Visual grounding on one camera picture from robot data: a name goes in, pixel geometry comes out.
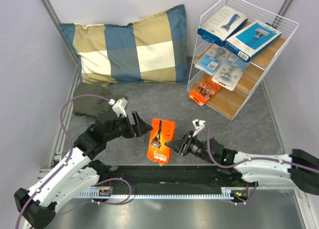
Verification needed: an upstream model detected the blue beige checkered pillow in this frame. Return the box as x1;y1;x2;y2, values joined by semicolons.
59;4;189;86

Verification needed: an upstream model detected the blue Harry's razor box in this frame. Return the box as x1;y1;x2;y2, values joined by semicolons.
224;20;282;63

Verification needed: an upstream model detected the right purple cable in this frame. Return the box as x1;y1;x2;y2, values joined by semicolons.
205;125;319;206

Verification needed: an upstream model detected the olive green cloth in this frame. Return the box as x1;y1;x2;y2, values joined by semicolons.
73;83;127;116

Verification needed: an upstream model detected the purple cable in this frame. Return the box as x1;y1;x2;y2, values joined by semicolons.
205;125;319;206
14;94;133;229

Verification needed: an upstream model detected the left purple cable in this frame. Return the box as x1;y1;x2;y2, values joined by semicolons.
14;94;133;229

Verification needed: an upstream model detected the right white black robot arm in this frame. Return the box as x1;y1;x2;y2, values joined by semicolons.
165;131;319;195

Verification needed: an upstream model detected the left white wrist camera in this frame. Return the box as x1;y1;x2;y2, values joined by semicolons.
108;98;128;117

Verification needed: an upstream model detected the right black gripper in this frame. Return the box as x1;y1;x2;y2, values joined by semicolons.
164;130;214;164

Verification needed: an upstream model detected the orange Styler razor box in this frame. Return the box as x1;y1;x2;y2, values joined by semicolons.
188;77;223;106

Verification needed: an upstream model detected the light blue cable duct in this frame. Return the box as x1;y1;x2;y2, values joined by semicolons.
75;188;234;200

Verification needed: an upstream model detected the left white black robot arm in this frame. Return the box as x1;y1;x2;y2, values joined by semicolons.
14;110;152;229

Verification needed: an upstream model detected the white blue razor box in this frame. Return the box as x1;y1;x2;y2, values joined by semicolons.
197;6;249;46

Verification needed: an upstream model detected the clear blister razor pack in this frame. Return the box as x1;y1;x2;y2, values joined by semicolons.
212;54;249;91

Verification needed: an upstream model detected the orange Gillette Fusion box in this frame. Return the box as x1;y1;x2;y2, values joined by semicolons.
147;118;176;165

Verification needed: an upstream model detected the white wire wooden shelf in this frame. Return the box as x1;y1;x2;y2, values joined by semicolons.
200;0;299;119

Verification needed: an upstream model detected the white Gillette SkinGuard pack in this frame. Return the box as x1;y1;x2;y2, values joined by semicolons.
195;44;230;76

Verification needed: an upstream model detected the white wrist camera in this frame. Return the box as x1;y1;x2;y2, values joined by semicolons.
108;98;128;117
192;119;206;137

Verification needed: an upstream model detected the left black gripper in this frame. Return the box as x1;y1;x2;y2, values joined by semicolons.
105;111;153;141

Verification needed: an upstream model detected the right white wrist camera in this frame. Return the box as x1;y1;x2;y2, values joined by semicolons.
192;119;206;137

